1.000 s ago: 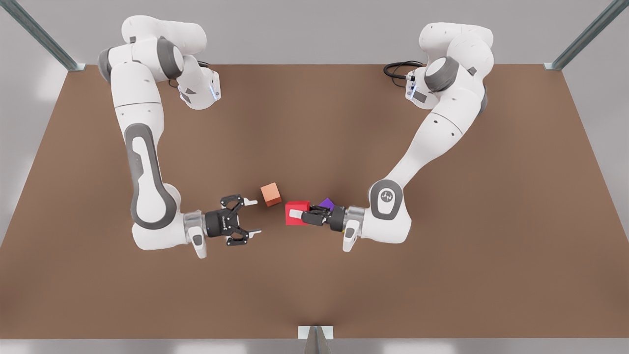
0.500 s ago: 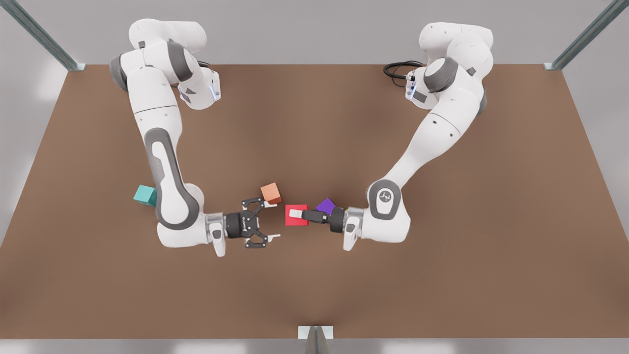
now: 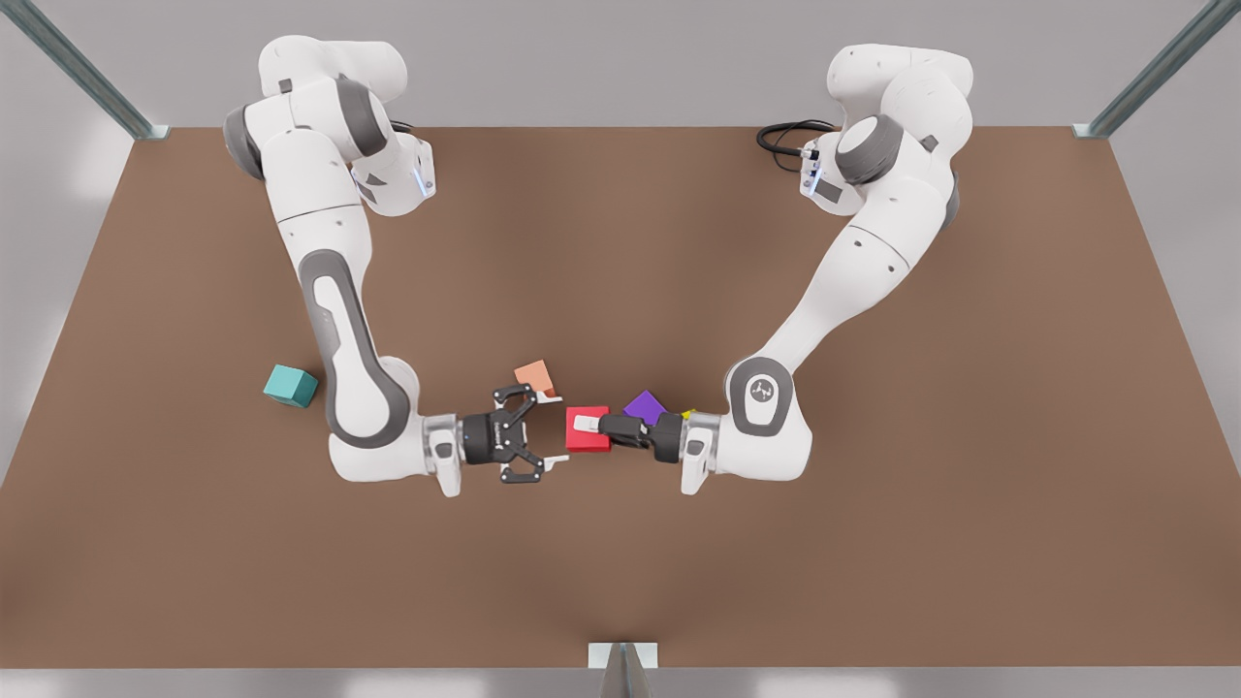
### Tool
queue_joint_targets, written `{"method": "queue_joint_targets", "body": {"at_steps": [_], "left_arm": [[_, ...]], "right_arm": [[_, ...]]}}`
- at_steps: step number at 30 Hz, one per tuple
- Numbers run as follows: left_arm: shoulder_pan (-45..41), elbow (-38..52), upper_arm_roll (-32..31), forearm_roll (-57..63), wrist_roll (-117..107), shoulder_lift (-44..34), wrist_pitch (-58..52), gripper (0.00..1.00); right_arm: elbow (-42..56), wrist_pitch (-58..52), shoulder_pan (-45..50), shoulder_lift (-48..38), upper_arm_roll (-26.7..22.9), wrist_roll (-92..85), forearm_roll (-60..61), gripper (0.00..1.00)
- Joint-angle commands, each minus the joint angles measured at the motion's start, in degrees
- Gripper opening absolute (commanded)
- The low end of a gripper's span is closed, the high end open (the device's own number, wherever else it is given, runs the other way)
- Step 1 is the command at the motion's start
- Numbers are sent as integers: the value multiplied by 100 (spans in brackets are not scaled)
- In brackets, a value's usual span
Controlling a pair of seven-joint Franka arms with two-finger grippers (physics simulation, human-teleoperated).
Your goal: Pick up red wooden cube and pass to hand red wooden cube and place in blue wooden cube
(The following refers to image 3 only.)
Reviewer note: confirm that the orange wooden cube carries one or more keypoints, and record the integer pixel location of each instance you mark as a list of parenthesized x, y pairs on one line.
[(533, 375)]

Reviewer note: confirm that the silver frame post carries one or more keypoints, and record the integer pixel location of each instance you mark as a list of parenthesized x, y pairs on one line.
[(622, 669), (1154, 73), (82, 73)]

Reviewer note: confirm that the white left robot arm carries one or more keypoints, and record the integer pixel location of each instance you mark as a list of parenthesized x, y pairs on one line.
[(873, 262)]

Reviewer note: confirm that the purple wooden cube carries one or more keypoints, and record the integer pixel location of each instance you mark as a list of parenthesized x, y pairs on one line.
[(645, 406)]

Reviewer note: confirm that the teal wooden cube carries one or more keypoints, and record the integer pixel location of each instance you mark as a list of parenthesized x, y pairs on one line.
[(289, 387)]

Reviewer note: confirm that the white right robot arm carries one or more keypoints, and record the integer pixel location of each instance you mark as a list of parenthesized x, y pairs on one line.
[(320, 204)]

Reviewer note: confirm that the red wooden cube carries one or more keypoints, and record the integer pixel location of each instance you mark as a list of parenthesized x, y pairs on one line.
[(587, 441)]

